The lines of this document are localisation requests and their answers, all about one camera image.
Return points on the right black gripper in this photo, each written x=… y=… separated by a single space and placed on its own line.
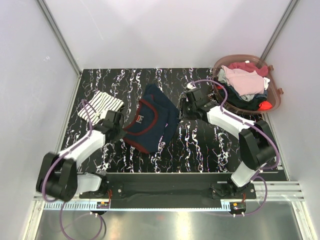
x=183 y=103

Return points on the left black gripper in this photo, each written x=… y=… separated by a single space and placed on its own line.
x=121 y=134

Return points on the black white striped tank top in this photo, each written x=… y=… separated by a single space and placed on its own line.
x=96 y=108

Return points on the navy tank top red trim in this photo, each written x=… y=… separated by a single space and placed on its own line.
x=155 y=121

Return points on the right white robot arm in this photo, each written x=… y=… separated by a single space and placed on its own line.
x=256 y=142

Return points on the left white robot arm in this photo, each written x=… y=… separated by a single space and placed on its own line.
x=59 y=177

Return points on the light pink garment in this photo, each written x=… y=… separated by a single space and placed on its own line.
x=245 y=83

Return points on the orange red garment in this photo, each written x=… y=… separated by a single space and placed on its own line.
x=265 y=106

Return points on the left small circuit board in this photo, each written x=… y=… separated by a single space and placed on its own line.
x=103 y=205

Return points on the small circuit board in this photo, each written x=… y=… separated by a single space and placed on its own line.
x=238 y=206
x=103 y=205

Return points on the brown translucent plastic basket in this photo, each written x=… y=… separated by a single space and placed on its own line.
x=273 y=92

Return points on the right small circuit board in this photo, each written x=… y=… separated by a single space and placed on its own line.
x=238 y=206

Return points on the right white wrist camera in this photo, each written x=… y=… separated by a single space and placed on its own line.
x=190 y=86

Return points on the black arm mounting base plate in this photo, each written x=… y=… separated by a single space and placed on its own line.
x=168 y=191

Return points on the aluminium frame rail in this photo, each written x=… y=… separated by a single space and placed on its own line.
x=276 y=191

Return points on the left aluminium corner post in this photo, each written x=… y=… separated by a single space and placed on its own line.
x=58 y=35

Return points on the aluminium corner post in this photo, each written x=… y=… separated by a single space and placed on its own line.
x=279 y=28
x=58 y=35

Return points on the right aluminium corner post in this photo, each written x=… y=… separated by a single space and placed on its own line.
x=279 y=28

